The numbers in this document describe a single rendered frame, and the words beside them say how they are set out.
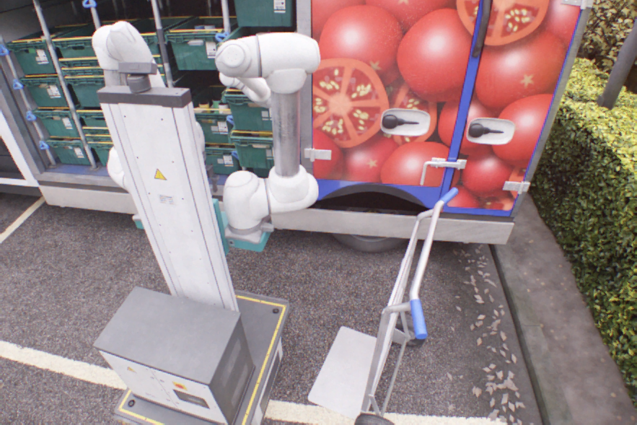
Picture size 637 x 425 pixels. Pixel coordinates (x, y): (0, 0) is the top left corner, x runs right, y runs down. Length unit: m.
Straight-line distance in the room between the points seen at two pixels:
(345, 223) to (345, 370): 1.02
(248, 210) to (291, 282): 1.41
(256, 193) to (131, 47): 0.75
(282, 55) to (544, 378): 2.35
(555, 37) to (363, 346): 2.15
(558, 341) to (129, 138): 2.75
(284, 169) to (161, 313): 0.85
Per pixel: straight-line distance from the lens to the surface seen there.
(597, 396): 2.77
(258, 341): 2.16
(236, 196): 1.43
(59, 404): 2.79
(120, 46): 1.56
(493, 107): 2.26
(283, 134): 1.28
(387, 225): 2.66
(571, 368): 2.80
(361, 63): 2.05
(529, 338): 2.77
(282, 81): 1.15
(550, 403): 2.60
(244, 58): 1.08
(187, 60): 2.49
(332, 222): 2.65
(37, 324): 3.26
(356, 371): 2.41
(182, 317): 1.69
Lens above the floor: 2.17
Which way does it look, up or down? 36 degrees down
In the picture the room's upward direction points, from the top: straight up
